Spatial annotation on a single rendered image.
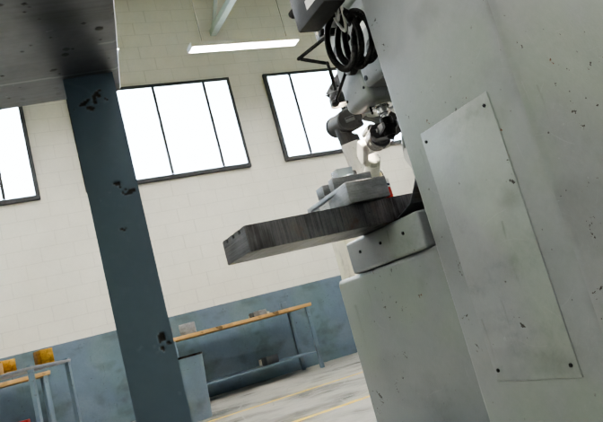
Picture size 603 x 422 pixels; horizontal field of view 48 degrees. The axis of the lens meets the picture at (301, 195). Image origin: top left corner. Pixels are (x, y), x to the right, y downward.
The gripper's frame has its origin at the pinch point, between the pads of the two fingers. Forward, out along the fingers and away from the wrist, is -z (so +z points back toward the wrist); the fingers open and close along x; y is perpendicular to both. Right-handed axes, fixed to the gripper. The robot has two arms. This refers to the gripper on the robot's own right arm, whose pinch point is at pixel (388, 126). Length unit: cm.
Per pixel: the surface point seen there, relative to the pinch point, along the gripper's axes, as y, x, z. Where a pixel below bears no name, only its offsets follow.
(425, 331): 73, -13, -14
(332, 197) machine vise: 22.4, -29.8, -9.8
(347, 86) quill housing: -18.0, -10.4, 0.4
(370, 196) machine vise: 26.5, -20.2, -20.5
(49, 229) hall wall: -146, -243, 712
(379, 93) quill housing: -9.4, -3.6, -10.6
